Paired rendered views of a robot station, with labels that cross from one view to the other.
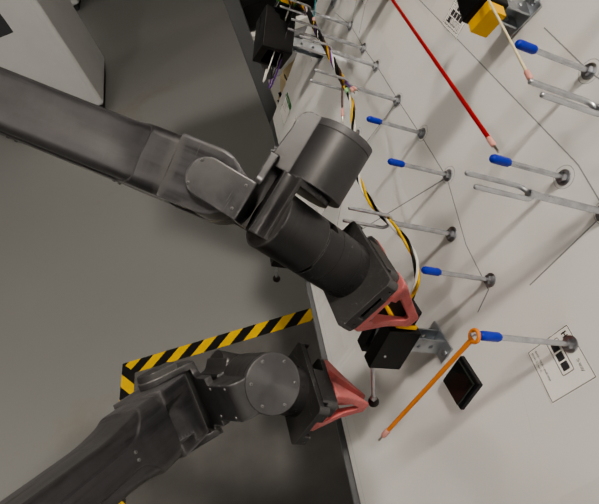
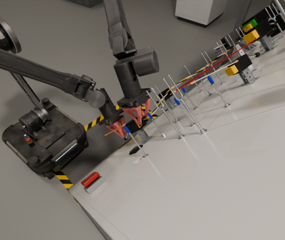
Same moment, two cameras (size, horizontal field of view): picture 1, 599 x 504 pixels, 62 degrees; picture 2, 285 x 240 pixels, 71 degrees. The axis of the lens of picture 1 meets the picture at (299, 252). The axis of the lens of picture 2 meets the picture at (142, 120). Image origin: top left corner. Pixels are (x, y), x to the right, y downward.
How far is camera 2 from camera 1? 0.34 m
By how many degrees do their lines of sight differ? 24
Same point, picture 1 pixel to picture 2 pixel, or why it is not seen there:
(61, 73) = (204, 5)
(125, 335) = not seen: hidden behind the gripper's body
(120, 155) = (112, 22)
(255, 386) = (92, 95)
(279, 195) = (127, 59)
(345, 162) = (145, 65)
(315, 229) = (126, 74)
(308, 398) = (109, 117)
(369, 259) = (137, 95)
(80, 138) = (110, 12)
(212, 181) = (117, 43)
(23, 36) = not seen: outside the picture
